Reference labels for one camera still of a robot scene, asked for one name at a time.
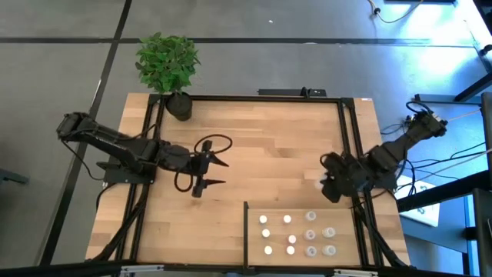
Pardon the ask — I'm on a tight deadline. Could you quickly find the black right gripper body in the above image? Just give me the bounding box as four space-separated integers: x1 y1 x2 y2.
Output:
319 151 372 204

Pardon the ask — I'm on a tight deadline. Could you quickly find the beige floor cord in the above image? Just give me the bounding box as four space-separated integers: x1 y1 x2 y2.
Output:
367 0 424 25

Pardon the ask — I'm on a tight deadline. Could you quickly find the silver corner bracket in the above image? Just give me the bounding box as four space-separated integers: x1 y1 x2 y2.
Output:
120 264 165 275
333 269 380 277

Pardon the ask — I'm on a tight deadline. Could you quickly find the black plant pot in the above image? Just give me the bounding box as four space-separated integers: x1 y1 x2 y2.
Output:
165 91 194 122

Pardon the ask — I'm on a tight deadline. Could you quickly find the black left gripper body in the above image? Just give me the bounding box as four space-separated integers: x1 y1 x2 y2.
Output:
158 139 214 199

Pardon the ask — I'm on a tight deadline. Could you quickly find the clear labelled medicine bottle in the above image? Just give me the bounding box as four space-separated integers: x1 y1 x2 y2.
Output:
314 172 330 192

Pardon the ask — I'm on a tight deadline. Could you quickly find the black floor cable bundle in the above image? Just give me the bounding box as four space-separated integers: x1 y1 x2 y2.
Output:
379 100 492 198

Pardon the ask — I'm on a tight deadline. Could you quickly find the white printed sheet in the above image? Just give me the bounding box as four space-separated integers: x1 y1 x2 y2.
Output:
394 175 441 228

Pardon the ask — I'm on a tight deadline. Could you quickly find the black metal table frame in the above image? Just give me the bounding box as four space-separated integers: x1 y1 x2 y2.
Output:
0 93 492 277

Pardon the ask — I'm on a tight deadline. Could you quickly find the black diagonal frame beam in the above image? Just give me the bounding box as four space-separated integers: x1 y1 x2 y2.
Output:
397 169 492 213

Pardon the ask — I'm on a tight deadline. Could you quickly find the black flat bar device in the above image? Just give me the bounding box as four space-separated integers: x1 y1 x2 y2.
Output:
257 87 328 98

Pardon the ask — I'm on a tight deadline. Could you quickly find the green leafy tree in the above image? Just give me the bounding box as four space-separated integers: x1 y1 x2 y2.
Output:
135 32 202 95

